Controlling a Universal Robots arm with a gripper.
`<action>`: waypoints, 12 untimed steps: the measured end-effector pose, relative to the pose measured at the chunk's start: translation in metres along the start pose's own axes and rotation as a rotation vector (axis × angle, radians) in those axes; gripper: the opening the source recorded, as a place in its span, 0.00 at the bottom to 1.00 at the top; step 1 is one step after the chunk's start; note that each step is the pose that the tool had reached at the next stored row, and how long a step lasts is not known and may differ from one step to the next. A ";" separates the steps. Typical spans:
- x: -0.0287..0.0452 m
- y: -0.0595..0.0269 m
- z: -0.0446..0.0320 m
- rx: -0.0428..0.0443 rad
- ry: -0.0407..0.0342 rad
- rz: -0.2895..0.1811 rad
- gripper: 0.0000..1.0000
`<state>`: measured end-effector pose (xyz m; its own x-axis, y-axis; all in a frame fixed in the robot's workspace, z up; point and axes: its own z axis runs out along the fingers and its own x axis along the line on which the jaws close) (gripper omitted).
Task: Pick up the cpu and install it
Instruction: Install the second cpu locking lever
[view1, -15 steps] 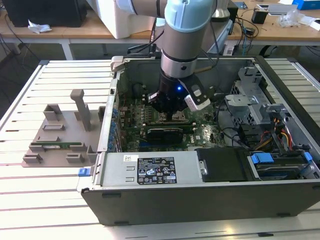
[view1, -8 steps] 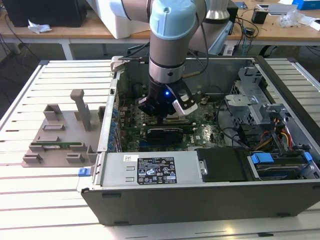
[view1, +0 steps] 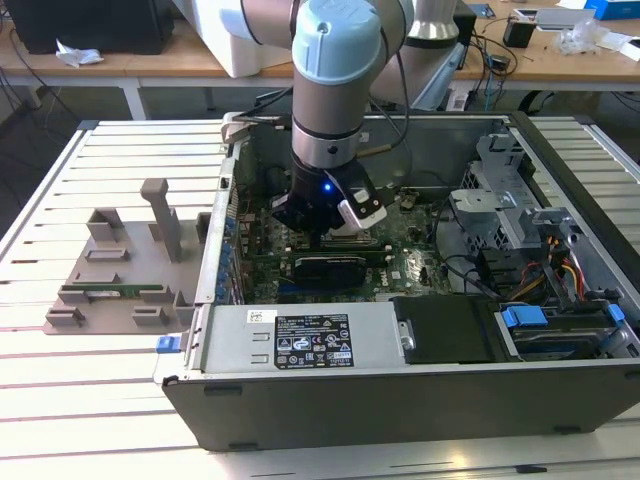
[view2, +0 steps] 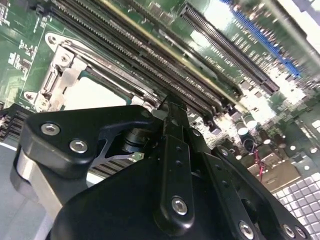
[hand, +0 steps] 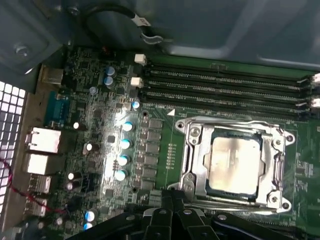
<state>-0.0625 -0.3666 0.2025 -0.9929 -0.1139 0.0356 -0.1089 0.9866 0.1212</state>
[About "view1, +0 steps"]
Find green motherboard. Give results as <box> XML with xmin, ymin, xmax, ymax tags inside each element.
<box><xmin>233</xmin><ymin>188</ymin><xmax>454</xmax><ymax>306</ymax></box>

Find blue disk carrier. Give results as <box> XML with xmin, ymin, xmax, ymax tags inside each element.
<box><xmin>499</xmin><ymin>303</ymin><xmax>626</xmax><ymax>362</ymax></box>

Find black graphics card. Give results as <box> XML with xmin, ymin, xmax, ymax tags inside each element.
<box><xmin>291</xmin><ymin>254</ymin><xmax>370</xmax><ymax>290</ymax></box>

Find open black PC case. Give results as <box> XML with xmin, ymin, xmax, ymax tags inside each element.
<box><xmin>152</xmin><ymin>110</ymin><xmax>640</xmax><ymax>454</ymax></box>

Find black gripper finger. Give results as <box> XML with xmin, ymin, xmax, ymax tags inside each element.
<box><xmin>269</xmin><ymin>194</ymin><xmax>324</xmax><ymax>249</ymax></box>
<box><xmin>372</xmin><ymin>184</ymin><xmax>399</xmax><ymax>209</ymax></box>

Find black hard disk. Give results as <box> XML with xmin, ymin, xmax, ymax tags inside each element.
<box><xmin>513</xmin><ymin>328</ymin><xmax>602</xmax><ymax>362</ymax></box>

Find grey metal drive cage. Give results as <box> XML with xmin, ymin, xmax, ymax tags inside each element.
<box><xmin>447</xmin><ymin>130</ymin><xmax>591</xmax><ymax>266</ymax></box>

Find blue cardboard box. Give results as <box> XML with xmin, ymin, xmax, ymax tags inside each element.
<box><xmin>583</xmin><ymin>0</ymin><xmax>640</xmax><ymax>22</ymax></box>

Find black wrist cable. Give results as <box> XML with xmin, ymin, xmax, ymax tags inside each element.
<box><xmin>358</xmin><ymin>27</ymin><xmax>415</xmax><ymax>155</ymax></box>

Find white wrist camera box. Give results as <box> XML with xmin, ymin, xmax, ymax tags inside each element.
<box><xmin>337</xmin><ymin>188</ymin><xmax>390</xmax><ymax>233</ymax></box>

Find white power adapter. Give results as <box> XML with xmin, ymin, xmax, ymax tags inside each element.
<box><xmin>446</xmin><ymin>88</ymin><xmax>472</xmax><ymax>112</ymax></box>

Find small black speaker box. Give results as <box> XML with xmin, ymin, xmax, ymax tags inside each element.
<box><xmin>502</xmin><ymin>16</ymin><xmax>537</xmax><ymax>50</ymax></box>

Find white plastic machine housing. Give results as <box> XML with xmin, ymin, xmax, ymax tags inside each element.
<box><xmin>172</xmin><ymin>0</ymin><xmax>297</xmax><ymax>79</ymax></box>

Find large black cube box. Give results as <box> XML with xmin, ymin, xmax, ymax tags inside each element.
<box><xmin>454</xmin><ymin>0</ymin><xmax>479</xmax><ymax>47</ymax></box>

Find crumpled white paper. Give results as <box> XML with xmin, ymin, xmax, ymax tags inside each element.
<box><xmin>54</xmin><ymin>38</ymin><xmax>105</xmax><ymax>69</ymax></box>

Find green RAM stick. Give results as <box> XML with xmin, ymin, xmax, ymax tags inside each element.
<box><xmin>85</xmin><ymin>283</ymin><xmax>165</xmax><ymax>298</ymax></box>

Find grey plastic parts rack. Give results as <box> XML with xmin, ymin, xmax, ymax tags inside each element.
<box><xmin>42</xmin><ymin>178</ymin><xmax>214</xmax><ymax>335</ymax></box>

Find white card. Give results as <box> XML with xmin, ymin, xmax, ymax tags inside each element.
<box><xmin>602</xmin><ymin>33</ymin><xmax>640</xmax><ymax>62</ymax></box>

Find silver power supply with label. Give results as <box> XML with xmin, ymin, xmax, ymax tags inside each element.
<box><xmin>198</xmin><ymin>301</ymin><xmax>416</xmax><ymax>377</ymax></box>

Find black computer tower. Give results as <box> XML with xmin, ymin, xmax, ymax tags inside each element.
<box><xmin>9</xmin><ymin>0</ymin><xmax>176</xmax><ymax>56</ymax></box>

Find yellow wire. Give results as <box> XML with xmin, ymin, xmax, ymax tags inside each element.
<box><xmin>558</xmin><ymin>262</ymin><xmax>582</xmax><ymax>302</ymax></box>

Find clear plastic bag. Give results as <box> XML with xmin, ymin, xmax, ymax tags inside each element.
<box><xmin>553</xmin><ymin>18</ymin><xmax>612</xmax><ymax>56</ymax></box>

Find white flat tray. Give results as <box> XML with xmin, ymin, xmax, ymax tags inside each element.
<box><xmin>512</xmin><ymin>5</ymin><xmax>599</xmax><ymax>32</ymax></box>

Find black plastic shroud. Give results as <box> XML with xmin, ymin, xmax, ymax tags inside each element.
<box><xmin>388</xmin><ymin>294</ymin><xmax>497</xmax><ymax>366</ymax></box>

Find blue cable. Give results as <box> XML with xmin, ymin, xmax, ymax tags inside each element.
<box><xmin>482</xmin><ymin>69</ymin><xmax>505</xmax><ymax>114</ymax></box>

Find black RAM slot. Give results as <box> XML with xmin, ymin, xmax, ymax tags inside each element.
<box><xmin>292</xmin><ymin>248</ymin><xmax>392</xmax><ymax>263</ymax></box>
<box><xmin>288</xmin><ymin>238</ymin><xmax>390</xmax><ymax>252</ymax></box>

